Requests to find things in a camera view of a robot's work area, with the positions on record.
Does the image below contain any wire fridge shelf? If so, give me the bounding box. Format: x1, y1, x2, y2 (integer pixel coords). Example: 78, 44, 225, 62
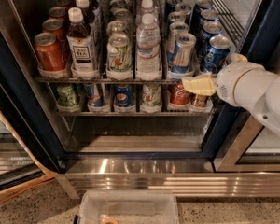
36, 0, 245, 86
55, 84, 217, 118

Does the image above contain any orange soda can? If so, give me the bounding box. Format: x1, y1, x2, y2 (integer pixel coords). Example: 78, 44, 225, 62
49, 7, 67, 23
34, 32, 65, 71
42, 19, 68, 52

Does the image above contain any lower shelf Pepsi can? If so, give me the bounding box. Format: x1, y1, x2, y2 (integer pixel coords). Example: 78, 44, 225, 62
114, 85, 133, 107

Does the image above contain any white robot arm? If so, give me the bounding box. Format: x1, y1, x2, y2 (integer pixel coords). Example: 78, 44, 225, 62
182, 53, 280, 137

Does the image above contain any clear plastic bin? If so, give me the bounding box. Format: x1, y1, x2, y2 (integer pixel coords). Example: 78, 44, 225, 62
75, 190, 179, 224

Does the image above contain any lower shelf green can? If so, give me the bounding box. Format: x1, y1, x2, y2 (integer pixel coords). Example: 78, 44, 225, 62
57, 84, 78, 107

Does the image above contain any red bull can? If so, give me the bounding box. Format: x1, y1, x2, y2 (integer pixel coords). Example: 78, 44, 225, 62
171, 33, 196, 74
166, 21, 189, 63

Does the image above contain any front orange soda can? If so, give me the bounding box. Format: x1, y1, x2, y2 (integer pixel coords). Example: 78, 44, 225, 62
34, 32, 65, 71

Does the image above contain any open fridge glass door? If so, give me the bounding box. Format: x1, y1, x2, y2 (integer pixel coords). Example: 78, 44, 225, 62
0, 83, 56, 204

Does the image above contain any front Red Bull can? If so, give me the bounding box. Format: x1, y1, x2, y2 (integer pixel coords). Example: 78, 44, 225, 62
171, 33, 196, 74

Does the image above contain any top wire fridge shelf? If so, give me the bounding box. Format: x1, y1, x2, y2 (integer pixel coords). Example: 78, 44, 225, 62
36, 0, 245, 86

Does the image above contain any lower wire fridge shelf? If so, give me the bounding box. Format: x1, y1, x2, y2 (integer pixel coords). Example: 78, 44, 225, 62
55, 84, 217, 118

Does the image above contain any lower shelf 7up can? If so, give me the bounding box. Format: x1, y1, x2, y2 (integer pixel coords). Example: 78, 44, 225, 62
142, 84, 161, 106

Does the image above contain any lower shelf gold can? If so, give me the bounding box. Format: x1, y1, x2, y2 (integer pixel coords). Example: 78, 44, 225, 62
191, 94, 209, 108

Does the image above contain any front tea bottle white cap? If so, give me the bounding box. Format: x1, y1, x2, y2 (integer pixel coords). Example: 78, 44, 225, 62
66, 7, 96, 72

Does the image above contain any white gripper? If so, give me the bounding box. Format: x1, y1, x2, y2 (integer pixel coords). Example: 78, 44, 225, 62
182, 53, 278, 107

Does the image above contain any lower shelf blue slim can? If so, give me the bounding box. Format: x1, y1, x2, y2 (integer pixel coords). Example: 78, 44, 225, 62
84, 83, 104, 107

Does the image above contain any front clear water bottle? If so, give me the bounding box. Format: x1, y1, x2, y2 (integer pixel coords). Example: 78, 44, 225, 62
136, 13, 161, 73

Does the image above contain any lower shelf Coca-Cola can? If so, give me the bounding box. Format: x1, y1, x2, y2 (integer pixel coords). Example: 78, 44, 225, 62
168, 84, 191, 105

